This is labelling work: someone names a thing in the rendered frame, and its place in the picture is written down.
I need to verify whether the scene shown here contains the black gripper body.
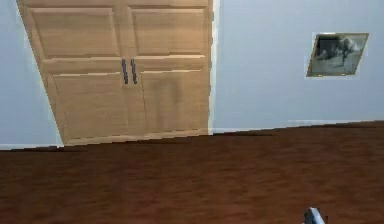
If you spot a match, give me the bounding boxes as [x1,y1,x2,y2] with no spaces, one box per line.
[302,206,326,224]

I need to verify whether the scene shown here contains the gold framed dark picture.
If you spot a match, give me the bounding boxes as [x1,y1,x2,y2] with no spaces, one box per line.
[305,31,370,78]

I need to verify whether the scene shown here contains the light wooden room door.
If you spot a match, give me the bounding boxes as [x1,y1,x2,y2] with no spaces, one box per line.
[15,0,148,146]
[117,0,214,141]

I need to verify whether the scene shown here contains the black door handle bar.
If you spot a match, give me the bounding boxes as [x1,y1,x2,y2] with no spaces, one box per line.
[130,58,138,85]
[121,58,130,85]

